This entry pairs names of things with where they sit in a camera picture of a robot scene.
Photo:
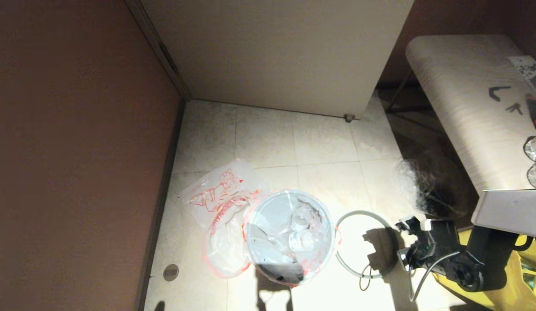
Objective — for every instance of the black round trash bin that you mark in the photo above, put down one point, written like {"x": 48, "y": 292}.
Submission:
{"x": 279, "y": 272}

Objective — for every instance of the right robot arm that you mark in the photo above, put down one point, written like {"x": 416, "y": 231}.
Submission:
{"x": 505, "y": 211}

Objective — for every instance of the printed paper sheet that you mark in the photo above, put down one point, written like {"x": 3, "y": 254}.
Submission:
{"x": 529, "y": 71}

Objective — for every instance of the black angle bracket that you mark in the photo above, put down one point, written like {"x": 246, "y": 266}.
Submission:
{"x": 492, "y": 93}

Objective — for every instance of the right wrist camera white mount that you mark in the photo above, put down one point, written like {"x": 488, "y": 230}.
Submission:
{"x": 417, "y": 223}

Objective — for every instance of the small door bottom stopper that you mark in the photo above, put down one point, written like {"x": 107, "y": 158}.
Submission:
{"x": 348, "y": 117}

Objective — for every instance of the black object in clear bag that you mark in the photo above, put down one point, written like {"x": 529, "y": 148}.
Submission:
{"x": 436, "y": 203}

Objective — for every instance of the large beige cabinet box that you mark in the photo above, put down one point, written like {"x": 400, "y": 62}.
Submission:
{"x": 272, "y": 52}

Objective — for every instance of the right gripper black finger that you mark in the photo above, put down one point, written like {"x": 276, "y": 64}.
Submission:
{"x": 408, "y": 267}
{"x": 400, "y": 251}

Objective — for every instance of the small black forked bracket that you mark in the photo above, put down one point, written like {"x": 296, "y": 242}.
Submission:
{"x": 515, "y": 109}

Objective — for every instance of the crumpled clear plastic bag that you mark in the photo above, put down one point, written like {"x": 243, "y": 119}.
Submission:
{"x": 419, "y": 181}

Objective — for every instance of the dark door frame strip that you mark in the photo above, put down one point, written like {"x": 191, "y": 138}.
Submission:
{"x": 164, "y": 56}

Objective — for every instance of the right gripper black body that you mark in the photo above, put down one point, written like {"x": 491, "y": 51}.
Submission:
{"x": 438, "y": 242}

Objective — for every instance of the black metal table leg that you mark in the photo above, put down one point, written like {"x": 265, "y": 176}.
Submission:
{"x": 397, "y": 93}

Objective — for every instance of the dark baseboard strip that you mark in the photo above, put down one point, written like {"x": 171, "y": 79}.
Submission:
{"x": 164, "y": 194}

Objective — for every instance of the yellow plastic bag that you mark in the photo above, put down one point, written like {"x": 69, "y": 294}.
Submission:
{"x": 516, "y": 293}

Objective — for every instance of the white wood-grain table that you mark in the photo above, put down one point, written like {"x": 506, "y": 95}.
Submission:
{"x": 458, "y": 86}

